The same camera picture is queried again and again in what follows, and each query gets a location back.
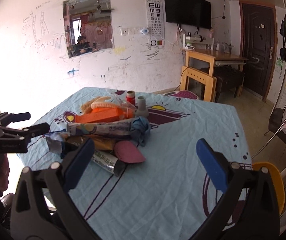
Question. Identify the purple white vibration plate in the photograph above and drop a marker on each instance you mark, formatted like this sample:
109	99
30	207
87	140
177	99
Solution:
183	94

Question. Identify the wooden desk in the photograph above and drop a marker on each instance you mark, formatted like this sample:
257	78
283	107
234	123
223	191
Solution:
213	58

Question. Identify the wall socket strip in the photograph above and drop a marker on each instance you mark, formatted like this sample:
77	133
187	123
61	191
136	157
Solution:
130	31

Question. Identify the blue knotted cloth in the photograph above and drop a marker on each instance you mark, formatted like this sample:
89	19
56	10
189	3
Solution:
140	130

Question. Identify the dark brown door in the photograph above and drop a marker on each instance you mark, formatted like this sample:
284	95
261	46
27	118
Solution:
258	44

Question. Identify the red thread spool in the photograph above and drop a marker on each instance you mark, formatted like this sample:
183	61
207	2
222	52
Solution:
130	97

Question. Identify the yellow trash bin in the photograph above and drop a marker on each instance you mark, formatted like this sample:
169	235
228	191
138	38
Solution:
276	179

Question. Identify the eye chart poster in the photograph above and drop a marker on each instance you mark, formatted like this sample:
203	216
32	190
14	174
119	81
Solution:
155	23

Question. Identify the crumpled foil wrapper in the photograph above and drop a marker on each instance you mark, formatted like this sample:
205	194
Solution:
56	142

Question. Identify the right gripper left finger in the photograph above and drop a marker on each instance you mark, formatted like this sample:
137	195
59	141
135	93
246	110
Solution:
42	207

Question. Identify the silver toothpaste tube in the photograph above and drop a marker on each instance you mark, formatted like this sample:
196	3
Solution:
108	162

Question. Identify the long printed wrapper tube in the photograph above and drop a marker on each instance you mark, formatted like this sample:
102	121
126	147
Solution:
115	129

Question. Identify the grey plastic pipe fitting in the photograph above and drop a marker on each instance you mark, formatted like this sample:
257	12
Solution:
141	107

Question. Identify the wall mirror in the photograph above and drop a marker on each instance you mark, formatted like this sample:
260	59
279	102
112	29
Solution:
88	26

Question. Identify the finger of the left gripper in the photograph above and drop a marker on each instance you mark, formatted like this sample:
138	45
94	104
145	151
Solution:
8	118
28	132

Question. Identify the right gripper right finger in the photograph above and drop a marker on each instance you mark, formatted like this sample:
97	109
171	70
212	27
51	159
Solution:
259	218

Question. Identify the orange rectangular box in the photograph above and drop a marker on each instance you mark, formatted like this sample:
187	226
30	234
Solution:
105	115

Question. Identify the clear plastic bag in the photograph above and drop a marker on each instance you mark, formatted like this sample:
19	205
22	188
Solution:
119	97

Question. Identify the dark piano bench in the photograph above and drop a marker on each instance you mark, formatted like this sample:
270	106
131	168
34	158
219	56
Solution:
227	78

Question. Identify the beige comb brush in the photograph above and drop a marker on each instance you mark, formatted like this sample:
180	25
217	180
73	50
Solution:
98	102

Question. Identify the wooden stool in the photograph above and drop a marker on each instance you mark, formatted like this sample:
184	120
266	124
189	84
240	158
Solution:
189	73

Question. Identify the black wall television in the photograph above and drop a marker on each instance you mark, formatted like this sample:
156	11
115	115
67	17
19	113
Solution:
195	13

